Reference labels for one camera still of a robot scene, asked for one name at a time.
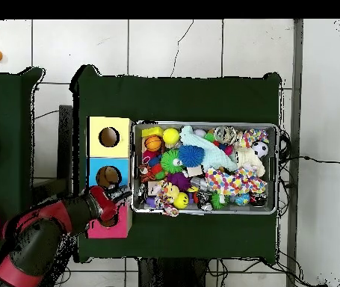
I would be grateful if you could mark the colourful polka dot cloth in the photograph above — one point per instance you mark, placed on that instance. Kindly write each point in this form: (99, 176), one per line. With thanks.
(232, 181)

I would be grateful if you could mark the large green spiky ball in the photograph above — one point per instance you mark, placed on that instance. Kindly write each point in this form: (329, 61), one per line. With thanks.
(169, 161)

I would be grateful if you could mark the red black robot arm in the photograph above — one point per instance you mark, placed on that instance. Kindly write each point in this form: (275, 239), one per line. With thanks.
(50, 213)

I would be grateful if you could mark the wooden box with three holes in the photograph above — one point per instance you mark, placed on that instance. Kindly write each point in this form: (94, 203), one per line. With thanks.
(121, 149)

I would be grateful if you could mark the silver mesh bin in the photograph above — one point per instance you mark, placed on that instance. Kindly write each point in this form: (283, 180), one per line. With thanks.
(247, 209)

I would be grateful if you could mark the mint green cloth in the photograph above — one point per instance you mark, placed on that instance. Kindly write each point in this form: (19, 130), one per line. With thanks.
(217, 155)

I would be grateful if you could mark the dark green tablecloth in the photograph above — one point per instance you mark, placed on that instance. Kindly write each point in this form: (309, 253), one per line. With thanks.
(187, 98)
(8, 119)

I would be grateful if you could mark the yellow smiley ball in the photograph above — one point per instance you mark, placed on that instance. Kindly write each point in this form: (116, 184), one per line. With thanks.
(181, 200)

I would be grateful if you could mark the purple spiky toy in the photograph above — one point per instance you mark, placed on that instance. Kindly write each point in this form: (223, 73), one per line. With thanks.
(178, 181)

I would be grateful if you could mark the small soccer ball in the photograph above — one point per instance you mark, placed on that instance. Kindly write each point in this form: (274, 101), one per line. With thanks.
(260, 149)

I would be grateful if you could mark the crushed silver can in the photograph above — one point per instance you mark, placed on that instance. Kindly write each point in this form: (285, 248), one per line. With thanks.
(225, 134)

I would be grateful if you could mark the orange basketball toy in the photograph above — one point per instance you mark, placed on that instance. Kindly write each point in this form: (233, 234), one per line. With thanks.
(153, 143)

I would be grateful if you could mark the crushed clear plastic bottle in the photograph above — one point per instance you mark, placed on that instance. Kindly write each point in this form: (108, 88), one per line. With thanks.
(121, 192)

